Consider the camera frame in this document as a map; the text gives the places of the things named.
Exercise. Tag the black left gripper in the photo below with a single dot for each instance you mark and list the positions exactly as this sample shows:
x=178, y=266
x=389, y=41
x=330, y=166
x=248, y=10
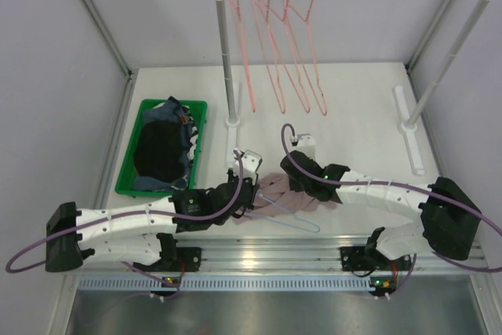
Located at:
x=246, y=191

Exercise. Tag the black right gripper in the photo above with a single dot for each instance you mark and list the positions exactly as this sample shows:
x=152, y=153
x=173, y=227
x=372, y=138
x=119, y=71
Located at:
x=296, y=186

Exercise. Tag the mauve tank top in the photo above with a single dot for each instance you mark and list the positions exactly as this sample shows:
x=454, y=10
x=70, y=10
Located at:
x=276, y=187

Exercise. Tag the blue wire hanger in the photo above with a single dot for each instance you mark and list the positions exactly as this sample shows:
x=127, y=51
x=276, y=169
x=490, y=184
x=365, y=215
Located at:
x=297, y=223

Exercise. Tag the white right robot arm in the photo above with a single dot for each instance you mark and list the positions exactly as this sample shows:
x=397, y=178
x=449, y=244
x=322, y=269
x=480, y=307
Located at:
x=441, y=217

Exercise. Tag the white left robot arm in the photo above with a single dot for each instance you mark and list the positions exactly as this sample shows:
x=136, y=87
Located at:
x=143, y=234

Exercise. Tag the dark clothes pile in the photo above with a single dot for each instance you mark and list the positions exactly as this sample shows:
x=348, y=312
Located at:
x=165, y=150

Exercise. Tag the green plastic bin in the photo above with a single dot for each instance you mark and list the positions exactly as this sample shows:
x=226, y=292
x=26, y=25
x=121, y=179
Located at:
x=127, y=172

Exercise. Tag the silver white clothes rack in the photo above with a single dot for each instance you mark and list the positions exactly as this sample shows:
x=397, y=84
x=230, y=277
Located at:
x=408, y=118

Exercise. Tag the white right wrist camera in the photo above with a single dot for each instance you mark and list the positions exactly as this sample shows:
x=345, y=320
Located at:
x=304, y=143

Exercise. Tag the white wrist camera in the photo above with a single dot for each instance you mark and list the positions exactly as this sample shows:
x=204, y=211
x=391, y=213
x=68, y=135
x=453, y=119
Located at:
x=251, y=161
x=304, y=143

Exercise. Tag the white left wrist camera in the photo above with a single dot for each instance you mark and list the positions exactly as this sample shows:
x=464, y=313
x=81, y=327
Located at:
x=251, y=161

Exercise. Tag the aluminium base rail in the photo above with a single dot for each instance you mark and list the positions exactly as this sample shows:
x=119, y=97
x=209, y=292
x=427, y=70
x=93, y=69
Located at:
x=255, y=255

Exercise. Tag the grey slotted cable duct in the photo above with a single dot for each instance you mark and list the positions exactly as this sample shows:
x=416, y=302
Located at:
x=236, y=283

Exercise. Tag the pink wire hanger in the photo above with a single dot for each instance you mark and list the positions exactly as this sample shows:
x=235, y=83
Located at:
x=237, y=17
x=261, y=15
x=298, y=59
x=316, y=89

